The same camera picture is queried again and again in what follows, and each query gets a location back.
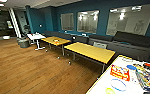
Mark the small yellow bowl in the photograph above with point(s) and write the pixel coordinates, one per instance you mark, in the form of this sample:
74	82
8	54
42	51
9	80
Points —
109	90

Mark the wooden rectangular table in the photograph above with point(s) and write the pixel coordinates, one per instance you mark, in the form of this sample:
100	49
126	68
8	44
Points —
56	40
89	51

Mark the long dark bench sofa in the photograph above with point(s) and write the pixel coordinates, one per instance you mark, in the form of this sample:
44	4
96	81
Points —
62	35

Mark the grey white sofa cushion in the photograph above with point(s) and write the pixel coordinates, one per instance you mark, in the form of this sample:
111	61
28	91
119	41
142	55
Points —
99	45

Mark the interior glass window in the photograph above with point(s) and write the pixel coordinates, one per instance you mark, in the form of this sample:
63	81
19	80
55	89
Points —
87	21
67	21
129	20

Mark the small white table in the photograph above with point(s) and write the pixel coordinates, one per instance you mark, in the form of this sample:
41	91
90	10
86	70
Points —
36	36

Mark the yellow air hockey table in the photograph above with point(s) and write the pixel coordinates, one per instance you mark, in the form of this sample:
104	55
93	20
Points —
101	85

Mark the orange red game box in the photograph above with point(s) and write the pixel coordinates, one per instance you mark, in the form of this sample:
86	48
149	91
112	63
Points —
120	72

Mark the dark round waste bin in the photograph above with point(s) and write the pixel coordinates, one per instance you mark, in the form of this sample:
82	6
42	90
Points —
23	42

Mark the dark grey sofa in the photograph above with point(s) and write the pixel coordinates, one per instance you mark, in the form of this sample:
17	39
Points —
131	43

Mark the clear bowl blue rim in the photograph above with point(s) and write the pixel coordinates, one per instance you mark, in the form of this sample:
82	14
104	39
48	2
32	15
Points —
118	84

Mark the small blue disc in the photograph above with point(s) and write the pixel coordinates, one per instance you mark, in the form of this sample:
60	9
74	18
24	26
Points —
131	67

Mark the blue board game box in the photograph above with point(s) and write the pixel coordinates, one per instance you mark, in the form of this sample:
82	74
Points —
147	80

